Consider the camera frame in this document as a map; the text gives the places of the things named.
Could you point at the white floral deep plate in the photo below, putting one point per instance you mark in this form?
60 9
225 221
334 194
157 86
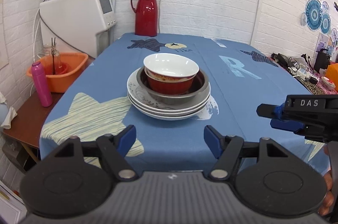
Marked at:
139 90

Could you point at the white crumpled cloth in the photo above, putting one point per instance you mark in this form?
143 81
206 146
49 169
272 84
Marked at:
7 114

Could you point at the red thermos jug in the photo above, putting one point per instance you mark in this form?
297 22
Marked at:
146 17

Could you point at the black kettle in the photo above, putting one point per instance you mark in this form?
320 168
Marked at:
322 60

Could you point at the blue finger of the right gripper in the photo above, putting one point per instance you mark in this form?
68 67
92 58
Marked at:
270 111
286 125

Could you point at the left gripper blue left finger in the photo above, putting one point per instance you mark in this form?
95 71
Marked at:
125 140

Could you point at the small white rimmed plate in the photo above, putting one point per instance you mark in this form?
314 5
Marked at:
145 102

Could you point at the leopard pattern cloth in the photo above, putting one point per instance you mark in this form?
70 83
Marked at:
312 88

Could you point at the glass bottle with sticks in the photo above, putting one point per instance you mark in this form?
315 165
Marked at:
54 58

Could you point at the stainless steel bowl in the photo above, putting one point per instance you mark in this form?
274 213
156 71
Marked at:
198 91

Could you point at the small blue wall decoration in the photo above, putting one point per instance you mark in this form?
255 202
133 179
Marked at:
326 23

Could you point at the white bowl red pattern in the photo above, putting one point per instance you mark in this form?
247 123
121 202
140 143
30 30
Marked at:
168 67

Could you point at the white power strip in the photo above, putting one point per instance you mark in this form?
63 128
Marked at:
302 72

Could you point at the small red white bowl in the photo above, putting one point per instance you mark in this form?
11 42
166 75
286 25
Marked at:
329 83

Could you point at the blue star tablecloth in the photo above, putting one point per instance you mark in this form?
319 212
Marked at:
107 98

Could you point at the brown wooden side table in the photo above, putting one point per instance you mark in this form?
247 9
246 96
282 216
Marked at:
26 127

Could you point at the orange plastic basin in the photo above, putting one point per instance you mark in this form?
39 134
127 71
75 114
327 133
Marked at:
63 71

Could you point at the orange box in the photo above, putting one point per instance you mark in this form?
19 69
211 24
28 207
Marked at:
332 73

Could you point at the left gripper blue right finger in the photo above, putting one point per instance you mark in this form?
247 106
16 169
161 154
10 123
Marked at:
214 140

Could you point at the pink water bottle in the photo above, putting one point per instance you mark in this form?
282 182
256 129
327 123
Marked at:
40 83

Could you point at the blue round wall decoration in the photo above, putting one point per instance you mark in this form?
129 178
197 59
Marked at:
314 14

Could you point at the person right hand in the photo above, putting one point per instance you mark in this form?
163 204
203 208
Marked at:
329 198

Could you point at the white water dispenser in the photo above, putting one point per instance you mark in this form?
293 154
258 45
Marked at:
78 25

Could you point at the red bowl white inside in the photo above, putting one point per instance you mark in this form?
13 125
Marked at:
168 85

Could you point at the large white oval plate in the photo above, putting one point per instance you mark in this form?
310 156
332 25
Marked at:
168 118

